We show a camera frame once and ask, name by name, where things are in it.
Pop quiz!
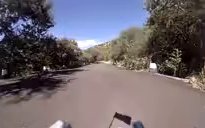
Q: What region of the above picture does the grey asphalt road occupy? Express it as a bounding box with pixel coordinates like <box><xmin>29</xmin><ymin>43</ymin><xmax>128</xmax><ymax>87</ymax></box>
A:
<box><xmin>0</xmin><ymin>62</ymin><xmax>205</xmax><ymax>128</ymax></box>

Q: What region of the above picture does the white roadside marker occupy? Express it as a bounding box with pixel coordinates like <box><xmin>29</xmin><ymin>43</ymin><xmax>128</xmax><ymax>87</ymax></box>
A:
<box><xmin>149</xmin><ymin>62</ymin><xmax>158</xmax><ymax>73</ymax></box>

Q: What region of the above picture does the pale concrete kerb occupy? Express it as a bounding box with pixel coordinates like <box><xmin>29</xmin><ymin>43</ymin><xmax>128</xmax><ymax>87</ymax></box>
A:
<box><xmin>153</xmin><ymin>72</ymin><xmax>191</xmax><ymax>84</ymax></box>

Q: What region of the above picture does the row of trees and bushes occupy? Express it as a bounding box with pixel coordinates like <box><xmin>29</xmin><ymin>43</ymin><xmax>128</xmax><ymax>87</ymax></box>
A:
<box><xmin>101</xmin><ymin>0</ymin><xmax>205</xmax><ymax>79</ymax></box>

